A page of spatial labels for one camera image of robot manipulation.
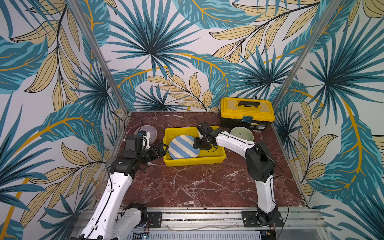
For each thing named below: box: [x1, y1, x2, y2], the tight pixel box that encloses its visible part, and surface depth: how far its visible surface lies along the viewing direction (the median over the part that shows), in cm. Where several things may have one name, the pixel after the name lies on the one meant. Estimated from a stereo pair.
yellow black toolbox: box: [220, 97, 276, 131], surface depth 102 cm
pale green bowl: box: [230, 126, 254, 142], surface depth 103 cm
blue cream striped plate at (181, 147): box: [168, 135, 200, 160], surface depth 97 cm
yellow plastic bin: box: [162, 127, 226, 167], surface depth 93 cm
